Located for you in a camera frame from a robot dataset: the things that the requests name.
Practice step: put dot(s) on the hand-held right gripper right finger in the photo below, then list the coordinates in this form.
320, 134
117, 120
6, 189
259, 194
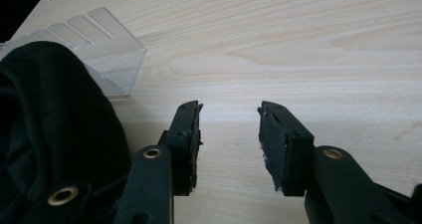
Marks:
282, 144

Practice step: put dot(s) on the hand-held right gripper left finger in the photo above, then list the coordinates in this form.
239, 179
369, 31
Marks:
184, 141

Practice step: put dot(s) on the clear plastic box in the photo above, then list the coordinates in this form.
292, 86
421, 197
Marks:
103, 48

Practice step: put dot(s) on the dark cloth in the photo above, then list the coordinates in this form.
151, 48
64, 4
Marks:
56, 127

